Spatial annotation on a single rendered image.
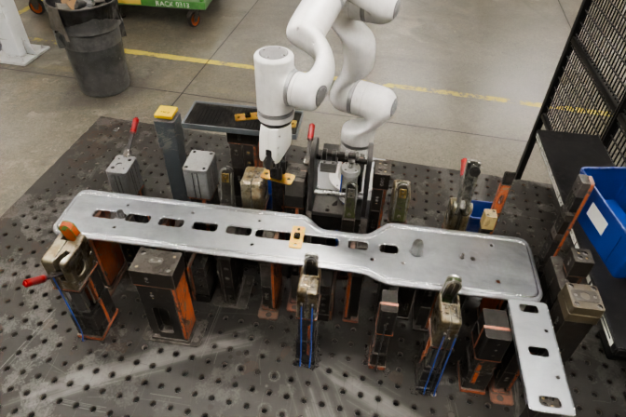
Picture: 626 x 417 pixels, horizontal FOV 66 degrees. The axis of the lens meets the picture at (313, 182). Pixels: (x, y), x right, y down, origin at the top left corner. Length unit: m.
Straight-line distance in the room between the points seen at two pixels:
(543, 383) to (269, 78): 0.90
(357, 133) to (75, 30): 2.63
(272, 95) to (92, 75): 3.12
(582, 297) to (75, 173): 1.89
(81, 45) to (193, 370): 2.89
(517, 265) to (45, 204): 1.71
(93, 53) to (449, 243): 3.12
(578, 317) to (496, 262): 0.24
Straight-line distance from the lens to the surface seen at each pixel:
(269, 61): 1.02
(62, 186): 2.22
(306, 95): 1.01
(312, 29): 1.10
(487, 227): 1.51
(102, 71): 4.06
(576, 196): 1.52
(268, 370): 1.51
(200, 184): 1.51
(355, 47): 1.48
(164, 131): 1.68
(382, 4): 1.35
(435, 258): 1.41
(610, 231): 1.51
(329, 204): 1.56
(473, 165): 1.40
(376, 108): 1.62
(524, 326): 1.35
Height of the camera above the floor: 2.04
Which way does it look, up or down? 41 degrees down
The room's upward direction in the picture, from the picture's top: 2 degrees clockwise
